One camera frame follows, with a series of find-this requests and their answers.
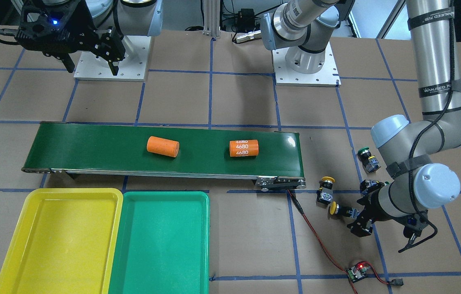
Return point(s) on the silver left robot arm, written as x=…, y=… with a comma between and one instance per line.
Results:
x=418, y=183

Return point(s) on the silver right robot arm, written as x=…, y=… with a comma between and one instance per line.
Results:
x=137, y=20

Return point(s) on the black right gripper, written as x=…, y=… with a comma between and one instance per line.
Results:
x=84, y=36

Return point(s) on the aluminium frame post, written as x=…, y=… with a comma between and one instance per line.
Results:
x=211, y=18

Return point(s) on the small motor controller board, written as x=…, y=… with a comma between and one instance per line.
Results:
x=358, y=272

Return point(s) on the yellow plastic tray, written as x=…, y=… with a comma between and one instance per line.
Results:
x=63, y=243

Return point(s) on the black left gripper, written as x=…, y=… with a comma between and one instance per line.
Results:
x=373, y=201

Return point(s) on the green conveyor belt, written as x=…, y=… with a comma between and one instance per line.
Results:
x=273, y=160

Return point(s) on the orange cylinder with 4680 print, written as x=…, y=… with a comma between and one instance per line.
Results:
x=241, y=148

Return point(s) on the yellow push button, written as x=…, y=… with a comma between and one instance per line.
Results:
x=325, y=191
x=336, y=209

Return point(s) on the plain orange cylinder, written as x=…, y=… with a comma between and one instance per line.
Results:
x=164, y=147

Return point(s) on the green plastic tray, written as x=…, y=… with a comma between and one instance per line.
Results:
x=163, y=244

